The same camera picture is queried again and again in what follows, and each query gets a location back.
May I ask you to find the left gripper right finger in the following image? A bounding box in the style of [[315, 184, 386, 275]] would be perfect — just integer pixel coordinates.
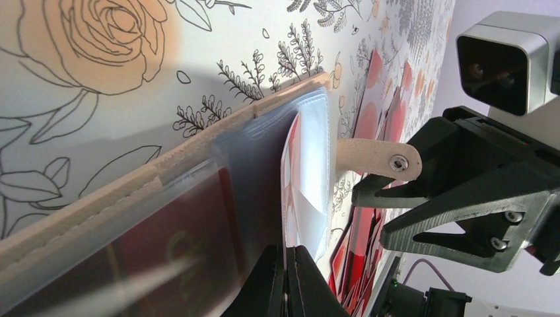
[[286, 246, 349, 317]]

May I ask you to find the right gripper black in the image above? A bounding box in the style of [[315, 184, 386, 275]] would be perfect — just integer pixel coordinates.
[[351, 106, 560, 277]]

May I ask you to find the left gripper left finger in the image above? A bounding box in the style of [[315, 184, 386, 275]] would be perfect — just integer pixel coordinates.
[[222, 245, 285, 317]]

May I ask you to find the beige card holder wallet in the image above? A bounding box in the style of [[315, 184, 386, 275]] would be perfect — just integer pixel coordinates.
[[1, 73, 422, 316]]

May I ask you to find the clear card red dot left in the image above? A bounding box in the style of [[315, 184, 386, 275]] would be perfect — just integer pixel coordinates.
[[354, 50, 384, 139]]

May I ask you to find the floral patterned table mat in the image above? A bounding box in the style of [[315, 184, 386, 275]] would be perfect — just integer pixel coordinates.
[[1, 1, 454, 282]]

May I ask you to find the aluminium rail frame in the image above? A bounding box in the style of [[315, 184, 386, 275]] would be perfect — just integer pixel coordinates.
[[363, 254, 402, 317]]

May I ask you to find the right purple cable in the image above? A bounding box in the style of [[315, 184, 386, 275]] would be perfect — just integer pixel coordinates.
[[402, 258, 445, 290]]

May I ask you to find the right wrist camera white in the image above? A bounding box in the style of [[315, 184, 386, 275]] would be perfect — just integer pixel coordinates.
[[456, 11, 559, 116]]

